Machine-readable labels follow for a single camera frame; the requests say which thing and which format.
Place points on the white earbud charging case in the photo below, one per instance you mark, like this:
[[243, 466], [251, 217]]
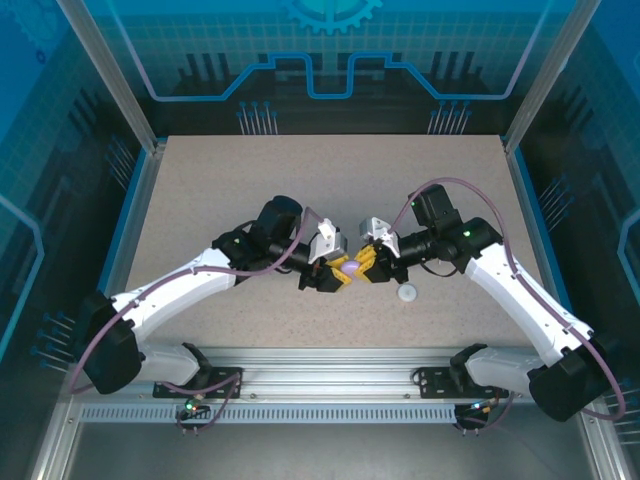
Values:
[[350, 268]]

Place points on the white round cap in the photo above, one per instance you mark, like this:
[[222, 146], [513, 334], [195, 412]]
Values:
[[407, 292]]

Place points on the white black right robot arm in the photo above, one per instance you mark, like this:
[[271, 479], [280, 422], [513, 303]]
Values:
[[515, 310]]

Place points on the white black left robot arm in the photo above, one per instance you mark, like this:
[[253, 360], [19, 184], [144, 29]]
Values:
[[170, 297]]

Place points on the aluminium mounting rail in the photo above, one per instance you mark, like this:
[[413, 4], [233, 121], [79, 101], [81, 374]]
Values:
[[325, 370]]

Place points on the aluminium side rail blue trim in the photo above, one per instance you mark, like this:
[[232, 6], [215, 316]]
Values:
[[529, 210], [136, 210]]

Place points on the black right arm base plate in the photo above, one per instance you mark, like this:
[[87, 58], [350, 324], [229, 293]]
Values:
[[435, 382]]

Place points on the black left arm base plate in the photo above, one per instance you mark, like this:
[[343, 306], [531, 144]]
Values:
[[232, 372]]

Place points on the aluminium frame post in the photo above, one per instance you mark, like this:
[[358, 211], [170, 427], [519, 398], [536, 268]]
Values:
[[114, 75], [550, 75]]

